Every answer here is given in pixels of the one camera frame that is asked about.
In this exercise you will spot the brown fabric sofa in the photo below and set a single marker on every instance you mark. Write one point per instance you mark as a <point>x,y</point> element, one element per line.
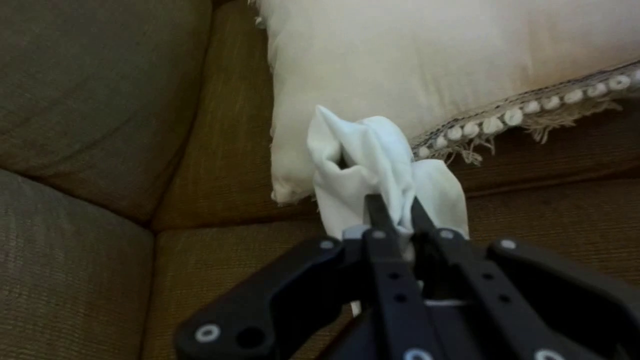
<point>133,171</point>

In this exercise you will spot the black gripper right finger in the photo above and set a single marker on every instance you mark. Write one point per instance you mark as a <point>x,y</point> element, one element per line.
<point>518,302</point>

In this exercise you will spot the white towel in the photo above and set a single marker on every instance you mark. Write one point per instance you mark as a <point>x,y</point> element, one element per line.
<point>373,157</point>

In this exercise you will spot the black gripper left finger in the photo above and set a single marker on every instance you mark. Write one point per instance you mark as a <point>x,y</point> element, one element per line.
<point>278,308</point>

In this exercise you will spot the white fringed pillow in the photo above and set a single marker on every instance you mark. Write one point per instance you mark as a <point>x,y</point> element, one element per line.
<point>451,72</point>

